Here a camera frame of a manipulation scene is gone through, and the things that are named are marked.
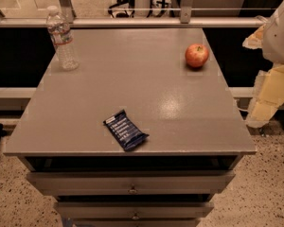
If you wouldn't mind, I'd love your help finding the black office chair base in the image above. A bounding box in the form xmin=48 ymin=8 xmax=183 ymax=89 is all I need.
xmin=108 ymin=0 xmax=134 ymax=18

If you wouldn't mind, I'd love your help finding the grey metal railing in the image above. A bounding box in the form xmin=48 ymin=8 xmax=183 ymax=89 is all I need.
xmin=0 ymin=0 xmax=282 ymax=28

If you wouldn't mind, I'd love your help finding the clear plastic water bottle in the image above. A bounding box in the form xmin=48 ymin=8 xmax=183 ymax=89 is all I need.
xmin=46 ymin=6 xmax=80 ymax=71

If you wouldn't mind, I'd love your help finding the top grey drawer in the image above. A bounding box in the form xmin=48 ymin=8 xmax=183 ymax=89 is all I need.
xmin=27 ymin=170 xmax=235 ymax=196

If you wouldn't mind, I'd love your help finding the grey drawer cabinet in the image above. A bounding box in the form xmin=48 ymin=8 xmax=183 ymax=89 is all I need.
xmin=5 ymin=28 xmax=256 ymax=227

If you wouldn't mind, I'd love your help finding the grey drawer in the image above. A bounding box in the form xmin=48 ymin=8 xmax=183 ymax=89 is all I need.
xmin=55 ymin=201 xmax=213 ymax=220
xmin=27 ymin=170 xmax=235 ymax=196

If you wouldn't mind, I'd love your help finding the blue rxbar wrapper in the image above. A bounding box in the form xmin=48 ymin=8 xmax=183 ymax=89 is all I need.
xmin=103 ymin=110 xmax=149 ymax=151

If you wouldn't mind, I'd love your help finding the red apple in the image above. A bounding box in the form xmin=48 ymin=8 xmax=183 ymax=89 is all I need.
xmin=185 ymin=44 xmax=209 ymax=68

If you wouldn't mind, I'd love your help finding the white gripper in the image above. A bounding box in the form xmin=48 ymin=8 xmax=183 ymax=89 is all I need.
xmin=242 ymin=0 xmax=284 ymax=128

